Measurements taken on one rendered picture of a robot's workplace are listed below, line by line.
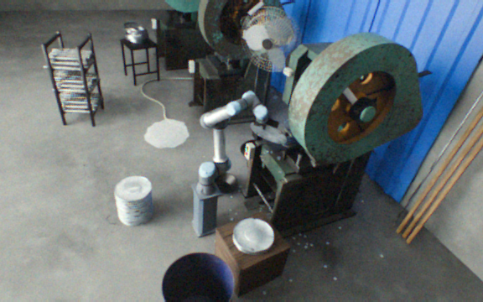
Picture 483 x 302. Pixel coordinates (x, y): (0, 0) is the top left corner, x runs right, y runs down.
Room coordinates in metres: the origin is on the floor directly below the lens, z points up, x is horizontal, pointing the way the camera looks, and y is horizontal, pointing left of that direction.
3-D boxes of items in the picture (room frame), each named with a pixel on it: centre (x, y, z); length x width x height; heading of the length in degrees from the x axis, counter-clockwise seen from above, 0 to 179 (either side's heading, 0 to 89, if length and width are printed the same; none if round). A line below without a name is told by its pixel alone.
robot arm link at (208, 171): (1.85, 0.23, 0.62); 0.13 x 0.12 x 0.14; 139
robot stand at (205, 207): (1.84, 0.23, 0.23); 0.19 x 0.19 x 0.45; 31
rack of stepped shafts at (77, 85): (3.28, 1.94, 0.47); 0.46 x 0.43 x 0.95; 98
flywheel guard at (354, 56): (1.95, -0.73, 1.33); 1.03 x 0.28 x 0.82; 118
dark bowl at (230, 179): (2.35, 0.14, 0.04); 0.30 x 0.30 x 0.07
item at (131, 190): (1.90, 0.84, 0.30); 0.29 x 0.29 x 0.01
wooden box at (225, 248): (1.51, -0.16, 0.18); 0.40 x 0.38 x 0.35; 125
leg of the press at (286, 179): (2.03, -0.73, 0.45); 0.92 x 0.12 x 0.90; 118
